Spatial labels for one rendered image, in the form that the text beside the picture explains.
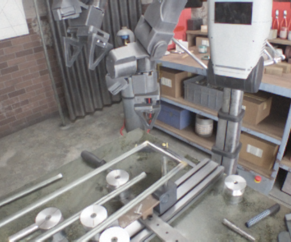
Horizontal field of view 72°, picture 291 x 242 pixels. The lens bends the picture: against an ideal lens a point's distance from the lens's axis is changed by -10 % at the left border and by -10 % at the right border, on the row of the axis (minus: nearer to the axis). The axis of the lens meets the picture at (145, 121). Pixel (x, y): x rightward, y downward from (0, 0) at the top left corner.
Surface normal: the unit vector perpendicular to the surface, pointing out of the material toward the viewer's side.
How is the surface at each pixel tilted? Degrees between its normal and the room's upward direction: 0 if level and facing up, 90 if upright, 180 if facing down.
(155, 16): 78
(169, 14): 111
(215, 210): 0
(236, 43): 90
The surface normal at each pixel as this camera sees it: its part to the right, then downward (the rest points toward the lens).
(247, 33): -0.61, 0.43
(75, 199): -0.07, -0.87
